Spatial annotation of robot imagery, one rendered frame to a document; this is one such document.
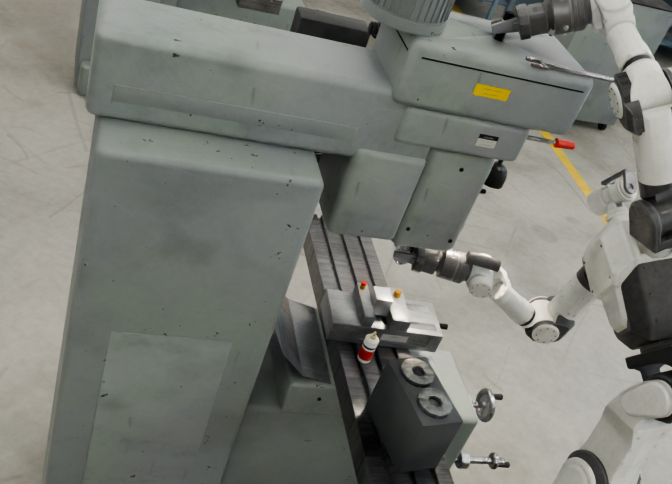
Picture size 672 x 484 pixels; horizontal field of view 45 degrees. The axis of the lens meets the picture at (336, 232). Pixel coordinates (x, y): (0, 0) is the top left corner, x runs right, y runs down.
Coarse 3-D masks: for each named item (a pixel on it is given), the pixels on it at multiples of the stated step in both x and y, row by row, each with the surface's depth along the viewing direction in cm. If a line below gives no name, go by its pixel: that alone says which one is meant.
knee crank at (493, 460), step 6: (462, 450) 273; (462, 456) 270; (468, 456) 270; (474, 456) 274; (492, 456) 275; (498, 456) 275; (456, 462) 271; (462, 462) 269; (468, 462) 270; (474, 462) 273; (480, 462) 273; (486, 462) 274; (492, 462) 275; (498, 462) 274; (504, 462) 276; (462, 468) 271; (492, 468) 275
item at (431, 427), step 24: (408, 360) 209; (384, 384) 210; (408, 384) 204; (432, 384) 207; (384, 408) 210; (408, 408) 200; (432, 408) 198; (384, 432) 210; (408, 432) 200; (432, 432) 197; (456, 432) 202; (408, 456) 201; (432, 456) 205
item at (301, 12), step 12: (300, 12) 213; (312, 12) 215; (324, 12) 218; (300, 24) 211; (312, 24) 212; (324, 24) 212; (336, 24) 214; (348, 24) 216; (360, 24) 218; (324, 36) 214; (336, 36) 215; (348, 36) 216; (360, 36) 216
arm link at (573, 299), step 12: (564, 288) 231; (576, 288) 227; (552, 300) 235; (564, 300) 230; (576, 300) 228; (588, 300) 227; (552, 312) 233; (564, 312) 231; (576, 312) 230; (540, 324) 232; (552, 324) 231; (564, 324) 231; (540, 336) 234; (552, 336) 233
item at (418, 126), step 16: (416, 112) 186; (432, 112) 187; (400, 128) 188; (416, 128) 188; (432, 128) 189; (448, 128) 190; (464, 128) 191; (480, 128) 192; (496, 128) 193; (512, 128) 194; (416, 144) 192; (432, 144) 192; (448, 144) 193; (464, 144) 194; (480, 144) 194; (496, 144) 195; (512, 144) 196; (512, 160) 200
